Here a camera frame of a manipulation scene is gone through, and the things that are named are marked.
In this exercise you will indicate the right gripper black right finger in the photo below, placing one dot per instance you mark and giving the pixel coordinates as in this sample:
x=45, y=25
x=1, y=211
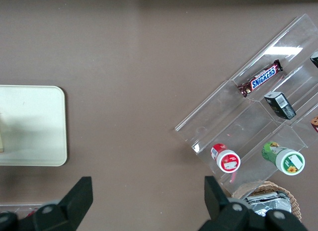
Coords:
x=223, y=213

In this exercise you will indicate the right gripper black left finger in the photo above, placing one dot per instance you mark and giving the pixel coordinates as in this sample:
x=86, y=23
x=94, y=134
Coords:
x=67, y=208

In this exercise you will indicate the oval tan wicker basket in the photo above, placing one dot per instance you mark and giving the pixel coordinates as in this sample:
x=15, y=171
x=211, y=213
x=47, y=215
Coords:
x=294, y=203

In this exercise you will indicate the cream rectangular serving tray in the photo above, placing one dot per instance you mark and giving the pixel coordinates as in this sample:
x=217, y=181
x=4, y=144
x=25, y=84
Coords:
x=32, y=126

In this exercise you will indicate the silver foil packages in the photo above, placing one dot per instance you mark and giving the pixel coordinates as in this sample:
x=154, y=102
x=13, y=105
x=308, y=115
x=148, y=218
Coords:
x=265, y=203

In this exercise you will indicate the clear acrylic bottle rack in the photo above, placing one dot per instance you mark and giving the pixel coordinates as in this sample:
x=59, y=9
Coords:
x=17, y=207

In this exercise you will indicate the red chip can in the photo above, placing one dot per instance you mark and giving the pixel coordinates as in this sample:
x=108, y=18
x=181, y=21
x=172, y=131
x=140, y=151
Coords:
x=227, y=160

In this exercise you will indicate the green chip can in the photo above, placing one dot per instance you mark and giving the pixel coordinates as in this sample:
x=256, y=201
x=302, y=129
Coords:
x=285, y=159

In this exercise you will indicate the clear acrylic stepped shelf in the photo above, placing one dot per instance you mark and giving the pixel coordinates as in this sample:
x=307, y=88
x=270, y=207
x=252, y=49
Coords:
x=223, y=111

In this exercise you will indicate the small black carton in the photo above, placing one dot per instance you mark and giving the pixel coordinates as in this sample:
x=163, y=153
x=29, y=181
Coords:
x=280, y=105

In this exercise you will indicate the brown cookie box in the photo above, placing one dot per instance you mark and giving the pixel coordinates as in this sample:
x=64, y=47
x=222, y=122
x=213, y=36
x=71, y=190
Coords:
x=315, y=124

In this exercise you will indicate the Snickers chocolate bar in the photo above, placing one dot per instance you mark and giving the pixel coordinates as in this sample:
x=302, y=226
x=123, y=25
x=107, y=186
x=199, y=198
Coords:
x=262, y=78

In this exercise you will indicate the dark green small carton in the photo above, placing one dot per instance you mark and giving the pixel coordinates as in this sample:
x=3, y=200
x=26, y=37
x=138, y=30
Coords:
x=315, y=60

